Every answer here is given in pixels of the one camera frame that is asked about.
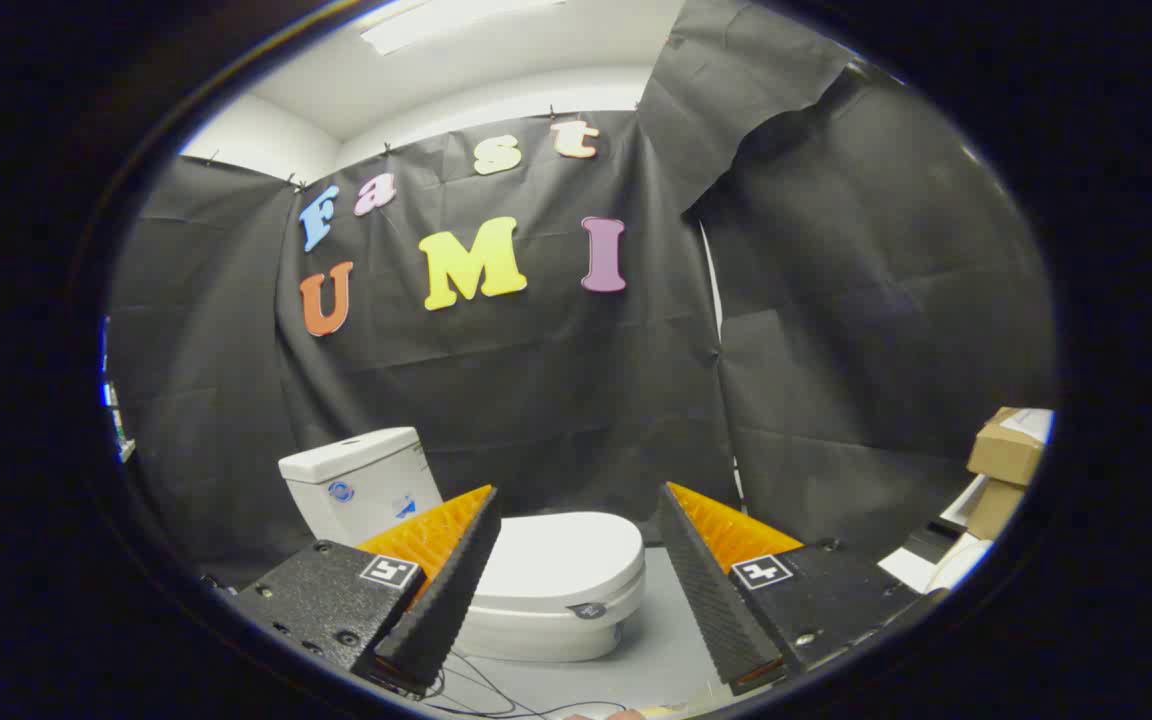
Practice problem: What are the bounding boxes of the black backdrop cloth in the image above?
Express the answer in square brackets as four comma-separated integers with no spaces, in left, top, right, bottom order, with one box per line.
[106,0,1057,593]

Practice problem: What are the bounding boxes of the white toilet lid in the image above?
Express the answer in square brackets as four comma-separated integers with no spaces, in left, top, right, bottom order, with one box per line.
[474,512,646,619]

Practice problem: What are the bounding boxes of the large brown cardboard box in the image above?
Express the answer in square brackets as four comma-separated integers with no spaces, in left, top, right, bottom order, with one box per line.
[967,407,1055,487]

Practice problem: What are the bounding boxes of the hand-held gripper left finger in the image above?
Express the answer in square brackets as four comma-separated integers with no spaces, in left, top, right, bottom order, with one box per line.
[226,485,503,696]

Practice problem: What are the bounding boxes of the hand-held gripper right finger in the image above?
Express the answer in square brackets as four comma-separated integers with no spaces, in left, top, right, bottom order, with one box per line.
[656,482,949,697]

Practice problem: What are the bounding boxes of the white flat packages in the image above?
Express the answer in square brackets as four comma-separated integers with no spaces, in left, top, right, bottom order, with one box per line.
[876,475,997,594]

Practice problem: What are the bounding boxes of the small brown cardboard box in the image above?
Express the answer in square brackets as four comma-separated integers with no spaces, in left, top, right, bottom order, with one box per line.
[965,480,1027,542]

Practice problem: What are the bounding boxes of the black cable tangle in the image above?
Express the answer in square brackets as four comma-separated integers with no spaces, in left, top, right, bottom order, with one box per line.
[424,648,629,719]

